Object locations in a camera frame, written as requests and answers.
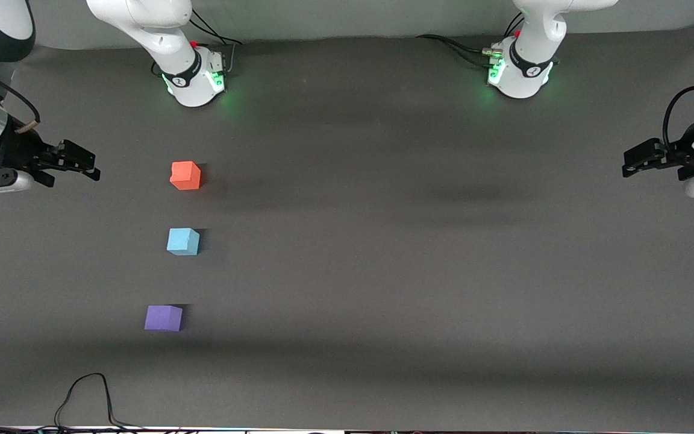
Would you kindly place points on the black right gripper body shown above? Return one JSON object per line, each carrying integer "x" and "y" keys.
{"x": 17, "y": 152}

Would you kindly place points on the light blue block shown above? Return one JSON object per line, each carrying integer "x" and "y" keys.
{"x": 183, "y": 242}

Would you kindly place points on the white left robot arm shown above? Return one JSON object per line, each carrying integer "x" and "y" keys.
{"x": 528, "y": 66}

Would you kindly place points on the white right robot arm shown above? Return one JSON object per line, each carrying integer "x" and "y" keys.
{"x": 184, "y": 66}

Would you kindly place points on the orange block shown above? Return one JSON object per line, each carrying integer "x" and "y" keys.
{"x": 185, "y": 176}

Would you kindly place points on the purple block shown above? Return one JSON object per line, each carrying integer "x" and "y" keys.
{"x": 163, "y": 318}

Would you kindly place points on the dark grey table mat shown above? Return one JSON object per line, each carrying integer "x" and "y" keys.
{"x": 443, "y": 301}

